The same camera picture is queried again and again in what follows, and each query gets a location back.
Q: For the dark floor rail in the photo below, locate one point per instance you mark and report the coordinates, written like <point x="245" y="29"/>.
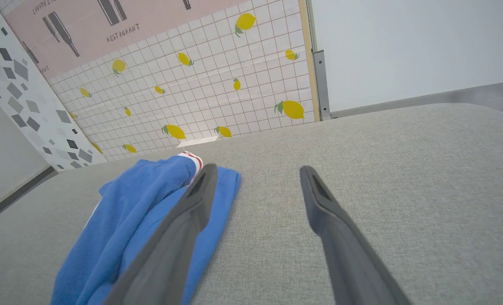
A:
<point x="20" y="192"/>

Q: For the blue shirt with white sleeves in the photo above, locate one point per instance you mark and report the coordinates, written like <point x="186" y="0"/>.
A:
<point x="120" y="220"/>

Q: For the lemon print tile panel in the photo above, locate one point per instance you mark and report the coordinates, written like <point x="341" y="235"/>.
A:
<point x="217" y="84"/>

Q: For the small white paper slip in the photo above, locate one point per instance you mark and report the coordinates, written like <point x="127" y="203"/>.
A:
<point x="197" y="142"/>

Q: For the pink restaurant print panel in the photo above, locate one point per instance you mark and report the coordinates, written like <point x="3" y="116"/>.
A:
<point x="86" y="46"/>

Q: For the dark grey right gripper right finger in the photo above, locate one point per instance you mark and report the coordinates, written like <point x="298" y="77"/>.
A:
<point x="344" y="254"/>

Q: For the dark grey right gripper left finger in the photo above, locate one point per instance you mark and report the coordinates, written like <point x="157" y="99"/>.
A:
<point x="179" y="237"/>

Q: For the grey terrazzo print panel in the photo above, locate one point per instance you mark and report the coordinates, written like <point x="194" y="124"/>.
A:
<point x="22" y="93"/>

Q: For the grey metal post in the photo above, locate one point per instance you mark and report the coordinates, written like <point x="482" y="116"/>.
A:
<point x="321" y="80"/>

